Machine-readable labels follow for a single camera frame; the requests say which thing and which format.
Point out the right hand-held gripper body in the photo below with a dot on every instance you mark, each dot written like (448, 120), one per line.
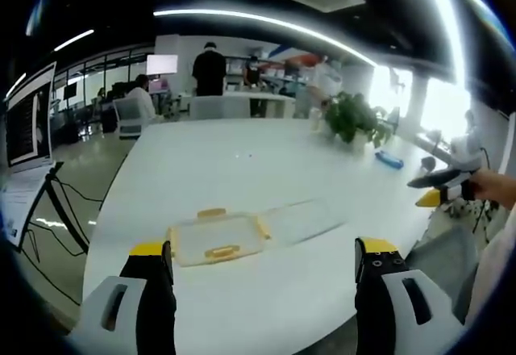
(467, 163)

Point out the bright wall screen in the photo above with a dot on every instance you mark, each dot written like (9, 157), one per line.
(162, 64)

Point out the long ceiling light strip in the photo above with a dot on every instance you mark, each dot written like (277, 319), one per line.
(282, 26)

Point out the white mesh office chair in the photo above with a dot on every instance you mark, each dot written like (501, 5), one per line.
(129, 117)

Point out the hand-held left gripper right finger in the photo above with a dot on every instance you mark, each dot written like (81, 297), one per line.
(375, 310)

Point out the green potted plant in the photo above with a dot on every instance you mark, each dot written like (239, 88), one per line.
(354, 119)

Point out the clear plastic container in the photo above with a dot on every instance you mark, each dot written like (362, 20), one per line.
(306, 220)

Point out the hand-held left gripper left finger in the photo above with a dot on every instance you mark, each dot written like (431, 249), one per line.
(151, 306)

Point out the small black object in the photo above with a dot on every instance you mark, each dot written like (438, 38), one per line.
(428, 164)

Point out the blue flat case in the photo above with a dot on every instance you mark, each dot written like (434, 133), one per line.
(389, 158)

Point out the clear lid with yellow clasps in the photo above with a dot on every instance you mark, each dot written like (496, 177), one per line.
(217, 236)

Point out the short ceiling light strip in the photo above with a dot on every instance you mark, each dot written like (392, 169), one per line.
(74, 40)

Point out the white printed sheet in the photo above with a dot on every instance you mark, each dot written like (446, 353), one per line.
(20, 205)

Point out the white counter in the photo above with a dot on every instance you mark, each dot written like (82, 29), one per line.
(242, 105)

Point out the computer monitor on stand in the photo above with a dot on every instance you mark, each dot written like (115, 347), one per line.
(30, 117)

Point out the person's right hand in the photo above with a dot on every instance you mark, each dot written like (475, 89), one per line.
(493, 185)

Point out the black stand legs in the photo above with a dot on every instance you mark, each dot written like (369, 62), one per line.
(60, 205)

